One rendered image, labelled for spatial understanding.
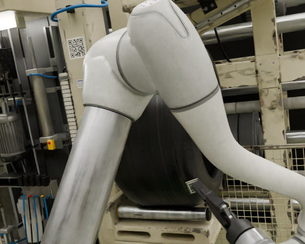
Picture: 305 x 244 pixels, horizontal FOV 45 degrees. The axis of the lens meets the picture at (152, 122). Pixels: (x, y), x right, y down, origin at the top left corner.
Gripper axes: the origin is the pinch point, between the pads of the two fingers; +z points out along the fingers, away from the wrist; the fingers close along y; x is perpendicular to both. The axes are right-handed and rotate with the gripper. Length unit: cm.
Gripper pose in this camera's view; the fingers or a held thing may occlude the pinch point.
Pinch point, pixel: (202, 190)
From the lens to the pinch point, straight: 109.0
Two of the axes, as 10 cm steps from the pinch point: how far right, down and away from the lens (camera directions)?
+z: -4.4, -4.5, 7.8
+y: 3.1, 7.4, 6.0
